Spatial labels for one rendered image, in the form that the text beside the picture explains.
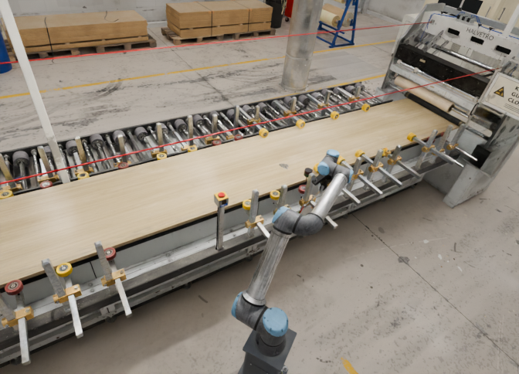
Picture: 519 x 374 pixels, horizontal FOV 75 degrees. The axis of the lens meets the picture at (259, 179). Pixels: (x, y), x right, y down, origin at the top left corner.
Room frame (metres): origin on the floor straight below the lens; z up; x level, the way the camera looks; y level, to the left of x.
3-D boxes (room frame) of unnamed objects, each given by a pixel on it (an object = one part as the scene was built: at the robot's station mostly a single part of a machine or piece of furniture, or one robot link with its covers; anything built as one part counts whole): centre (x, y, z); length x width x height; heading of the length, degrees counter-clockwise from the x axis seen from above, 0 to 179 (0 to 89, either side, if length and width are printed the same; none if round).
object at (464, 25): (3.99, -2.19, 0.95); 1.65 x 0.70 x 1.90; 36
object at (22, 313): (0.81, 1.20, 0.80); 0.13 x 0.06 x 0.05; 126
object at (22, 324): (0.77, 1.15, 0.80); 0.43 x 0.03 x 0.04; 36
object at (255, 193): (1.69, 0.01, 0.92); 0.03 x 0.03 x 0.48; 36
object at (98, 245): (1.10, 0.82, 0.93); 0.03 x 0.03 x 0.48; 36
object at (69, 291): (0.96, 1.00, 0.83); 0.13 x 0.06 x 0.05; 126
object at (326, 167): (1.85, -0.45, 1.32); 0.12 x 0.12 x 0.09; 64
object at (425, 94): (3.82, -1.96, 1.05); 1.43 x 0.12 x 0.12; 36
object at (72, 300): (0.92, 0.95, 0.83); 0.43 x 0.03 x 0.04; 36
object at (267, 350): (0.96, -0.20, 0.65); 0.19 x 0.19 x 0.10
